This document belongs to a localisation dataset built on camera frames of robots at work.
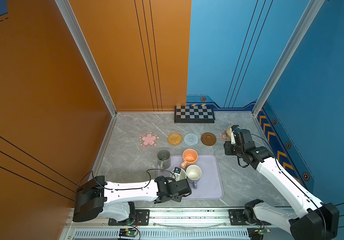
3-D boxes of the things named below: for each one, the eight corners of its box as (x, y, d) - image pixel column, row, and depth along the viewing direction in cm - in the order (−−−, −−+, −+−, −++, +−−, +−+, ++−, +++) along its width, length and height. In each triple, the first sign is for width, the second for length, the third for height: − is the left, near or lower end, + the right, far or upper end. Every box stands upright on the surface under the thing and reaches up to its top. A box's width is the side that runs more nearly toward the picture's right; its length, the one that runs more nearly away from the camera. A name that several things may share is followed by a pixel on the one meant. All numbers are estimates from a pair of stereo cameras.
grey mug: (157, 173, 89) (155, 166, 81) (159, 157, 96) (157, 149, 88) (170, 173, 89) (169, 166, 81) (170, 157, 96) (170, 149, 88)
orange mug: (181, 171, 90) (181, 165, 83) (181, 155, 97) (181, 148, 90) (197, 171, 90) (198, 165, 83) (195, 155, 97) (197, 148, 90)
